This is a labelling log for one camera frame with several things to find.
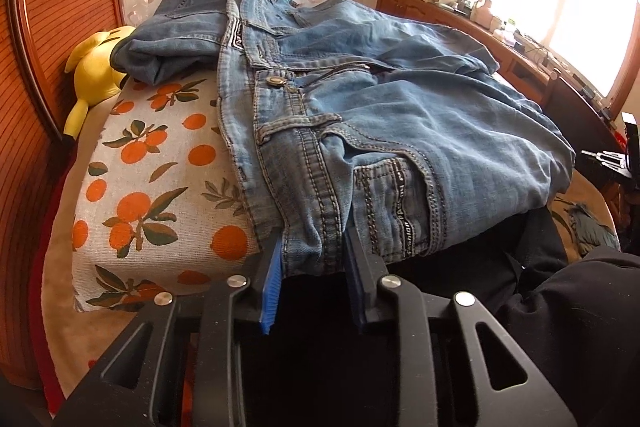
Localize yellow plush toy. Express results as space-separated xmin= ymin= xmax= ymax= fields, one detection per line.
xmin=63 ymin=25 xmax=139 ymax=141

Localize long wooden cabinet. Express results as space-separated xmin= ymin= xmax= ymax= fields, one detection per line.
xmin=375 ymin=0 xmax=627 ymax=190

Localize folded dark blue jeans pants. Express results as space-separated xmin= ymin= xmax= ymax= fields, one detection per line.
xmin=112 ymin=0 xmax=242 ymax=86

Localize orange fruit print bed sheet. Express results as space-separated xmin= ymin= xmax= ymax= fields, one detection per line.
xmin=71 ymin=76 xmax=264 ymax=314

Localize person's black clothing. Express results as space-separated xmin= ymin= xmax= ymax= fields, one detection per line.
xmin=385 ymin=206 xmax=640 ymax=427

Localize light blue jeans pants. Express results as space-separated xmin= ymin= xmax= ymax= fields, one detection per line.
xmin=216 ymin=0 xmax=577 ymax=279

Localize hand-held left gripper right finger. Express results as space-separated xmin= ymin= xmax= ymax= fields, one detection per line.
xmin=343 ymin=225 xmax=577 ymax=427

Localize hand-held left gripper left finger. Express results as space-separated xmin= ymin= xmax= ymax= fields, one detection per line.
xmin=55 ymin=237 xmax=284 ymax=427

